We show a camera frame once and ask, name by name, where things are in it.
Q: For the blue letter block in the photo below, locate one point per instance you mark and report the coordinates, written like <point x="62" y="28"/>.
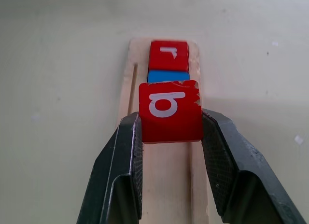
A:
<point x="167" y="77"/>

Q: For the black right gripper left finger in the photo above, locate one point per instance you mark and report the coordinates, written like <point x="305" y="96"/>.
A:
<point x="113" y="175"/>

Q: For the wooden tray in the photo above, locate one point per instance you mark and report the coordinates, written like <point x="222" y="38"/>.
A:
<point x="166" y="180"/>

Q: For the red letter r block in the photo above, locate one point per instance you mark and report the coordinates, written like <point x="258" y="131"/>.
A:
<point x="168" y="55"/>

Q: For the red letter b block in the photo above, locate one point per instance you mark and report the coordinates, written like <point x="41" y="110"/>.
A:
<point x="169" y="113"/>

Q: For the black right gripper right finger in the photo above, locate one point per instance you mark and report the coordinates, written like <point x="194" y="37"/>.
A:
<point x="241" y="175"/>

